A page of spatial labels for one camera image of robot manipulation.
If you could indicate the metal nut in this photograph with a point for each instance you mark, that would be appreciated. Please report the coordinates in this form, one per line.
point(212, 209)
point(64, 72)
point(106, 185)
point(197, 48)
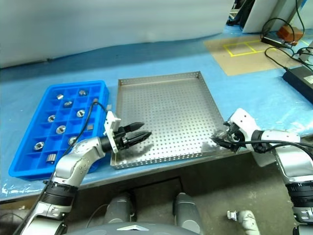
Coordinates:
point(39, 146)

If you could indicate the orange brown block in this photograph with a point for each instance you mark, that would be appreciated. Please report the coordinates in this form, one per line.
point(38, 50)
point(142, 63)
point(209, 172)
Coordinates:
point(286, 31)

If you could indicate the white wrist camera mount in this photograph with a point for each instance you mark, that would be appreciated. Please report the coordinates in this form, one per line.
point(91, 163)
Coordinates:
point(110, 122)
point(243, 118)

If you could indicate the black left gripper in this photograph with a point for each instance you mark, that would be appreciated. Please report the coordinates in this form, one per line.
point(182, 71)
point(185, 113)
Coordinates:
point(121, 139)

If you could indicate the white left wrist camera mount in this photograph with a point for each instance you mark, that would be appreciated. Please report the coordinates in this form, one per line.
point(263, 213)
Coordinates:
point(110, 122)

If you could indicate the perforated steel tray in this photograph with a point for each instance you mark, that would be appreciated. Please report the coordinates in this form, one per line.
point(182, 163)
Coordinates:
point(171, 102)

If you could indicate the white metal foot clamp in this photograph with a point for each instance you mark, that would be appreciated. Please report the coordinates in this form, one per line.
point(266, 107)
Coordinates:
point(244, 218)

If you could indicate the flat black device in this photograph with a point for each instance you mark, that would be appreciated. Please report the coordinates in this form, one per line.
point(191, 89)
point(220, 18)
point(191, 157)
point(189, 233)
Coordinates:
point(272, 40)

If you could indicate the dark clutter behind table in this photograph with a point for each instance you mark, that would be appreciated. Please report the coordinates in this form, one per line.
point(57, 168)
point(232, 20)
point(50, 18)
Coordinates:
point(238, 12)

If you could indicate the black power adapter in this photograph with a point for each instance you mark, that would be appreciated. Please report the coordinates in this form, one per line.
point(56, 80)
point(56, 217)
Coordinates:
point(300, 78)

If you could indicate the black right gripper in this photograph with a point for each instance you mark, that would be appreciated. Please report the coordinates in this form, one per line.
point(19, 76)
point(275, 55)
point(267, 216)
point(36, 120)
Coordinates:
point(234, 134)

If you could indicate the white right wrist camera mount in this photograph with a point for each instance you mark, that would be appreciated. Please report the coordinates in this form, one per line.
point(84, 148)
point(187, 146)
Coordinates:
point(243, 118)

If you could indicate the ribbed metal roller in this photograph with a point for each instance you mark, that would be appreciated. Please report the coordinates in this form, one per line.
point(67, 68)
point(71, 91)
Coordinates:
point(90, 126)
point(72, 140)

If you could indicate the grey robot torso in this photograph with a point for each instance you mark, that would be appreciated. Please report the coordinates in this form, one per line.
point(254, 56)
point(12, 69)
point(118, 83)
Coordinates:
point(132, 229)

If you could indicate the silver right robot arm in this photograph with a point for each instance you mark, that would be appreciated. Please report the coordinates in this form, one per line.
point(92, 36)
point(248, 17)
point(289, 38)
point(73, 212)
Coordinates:
point(281, 137)

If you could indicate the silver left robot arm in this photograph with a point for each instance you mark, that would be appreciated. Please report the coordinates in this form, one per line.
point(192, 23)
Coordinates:
point(83, 156)

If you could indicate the white panel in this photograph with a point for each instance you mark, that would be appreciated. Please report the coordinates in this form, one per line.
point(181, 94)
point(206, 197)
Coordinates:
point(261, 14)

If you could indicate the brown cardboard sheet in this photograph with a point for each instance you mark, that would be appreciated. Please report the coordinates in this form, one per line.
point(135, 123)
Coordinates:
point(244, 63)

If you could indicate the blue plastic table cover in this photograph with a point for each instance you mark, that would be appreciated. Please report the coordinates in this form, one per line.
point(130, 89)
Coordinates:
point(159, 58)

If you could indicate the blue compartment tray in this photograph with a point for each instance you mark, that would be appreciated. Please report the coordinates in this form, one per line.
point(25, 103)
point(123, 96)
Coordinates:
point(24, 166)

